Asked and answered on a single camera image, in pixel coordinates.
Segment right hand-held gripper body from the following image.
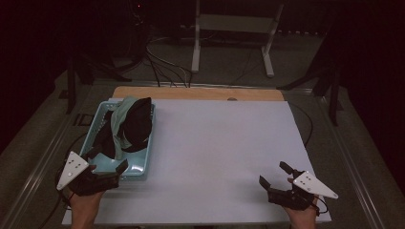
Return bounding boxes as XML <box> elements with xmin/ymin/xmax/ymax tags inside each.
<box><xmin>266</xmin><ymin>170</ymin><xmax>339</xmax><ymax>212</ymax></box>

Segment wooden board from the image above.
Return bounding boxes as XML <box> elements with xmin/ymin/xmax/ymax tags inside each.
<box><xmin>112</xmin><ymin>86</ymin><xmax>286</xmax><ymax>102</ymax></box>

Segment light blue plastic basket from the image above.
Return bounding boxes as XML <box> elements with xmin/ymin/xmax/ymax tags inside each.
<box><xmin>78</xmin><ymin>100</ymin><xmax>157</xmax><ymax>178</ymax></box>

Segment metal frame rail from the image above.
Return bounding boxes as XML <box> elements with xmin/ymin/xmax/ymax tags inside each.
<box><xmin>0</xmin><ymin>83</ymin><xmax>96</xmax><ymax>229</ymax></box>
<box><xmin>313</xmin><ymin>90</ymin><xmax>388</xmax><ymax>229</ymax></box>
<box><xmin>92</xmin><ymin>79</ymin><xmax>314</xmax><ymax>94</ymax></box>

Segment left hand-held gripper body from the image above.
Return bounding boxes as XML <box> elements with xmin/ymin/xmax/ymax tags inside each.
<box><xmin>56</xmin><ymin>151</ymin><xmax>121</xmax><ymax>198</ymax></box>

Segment white table mat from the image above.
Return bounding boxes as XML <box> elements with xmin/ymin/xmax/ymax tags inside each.
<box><xmin>61</xmin><ymin>97</ymin><xmax>332</xmax><ymax>226</ymax></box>

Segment person's right hand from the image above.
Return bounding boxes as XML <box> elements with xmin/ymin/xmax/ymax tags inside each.
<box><xmin>282</xmin><ymin>177</ymin><xmax>320</xmax><ymax>229</ymax></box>

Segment person's left hand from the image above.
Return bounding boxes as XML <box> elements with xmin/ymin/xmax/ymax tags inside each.
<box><xmin>65</xmin><ymin>164</ymin><xmax>106</xmax><ymax>229</ymax></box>

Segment black stand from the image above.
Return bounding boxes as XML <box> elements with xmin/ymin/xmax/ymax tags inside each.
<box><xmin>64</xmin><ymin>55</ymin><xmax>134</xmax><ymax>115</ymax></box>
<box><xmin>276</xmin><ymin>61</ymin><xmax>344</xmax><ymax>127</ymax></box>

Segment bundle of floor cables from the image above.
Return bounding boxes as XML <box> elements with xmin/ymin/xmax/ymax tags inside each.
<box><xmin>144</xmin><ymin>31</ymin><xmax>194</xmax><ymax>89</ymax></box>

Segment teal cloth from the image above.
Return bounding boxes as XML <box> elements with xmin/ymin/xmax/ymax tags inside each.
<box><xmin>109</xmin><ymin>95</ymin><xmax>141</xmax><ymax>160</ymax></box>

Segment white metal stand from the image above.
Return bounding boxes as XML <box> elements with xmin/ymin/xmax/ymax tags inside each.
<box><xmin>190</xmin><ymin>0</ymin><xmax>286</xmax><ymax>78</ymax></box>

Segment black cable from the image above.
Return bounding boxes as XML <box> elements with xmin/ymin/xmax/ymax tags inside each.
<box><xmin>37</xmin><ymin>133</ymin><xmax>89</xmax><ymax>229</ymax></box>
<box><xmin>288</xmin><ymin>101</ymin><xmax>314</xmax><ymax>149</ymax></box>

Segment black cloth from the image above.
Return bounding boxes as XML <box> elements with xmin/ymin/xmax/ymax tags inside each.
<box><xmin>91</xmin><ymin>96</ymin><xmax>154</xmax><ymax>160</ymax></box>

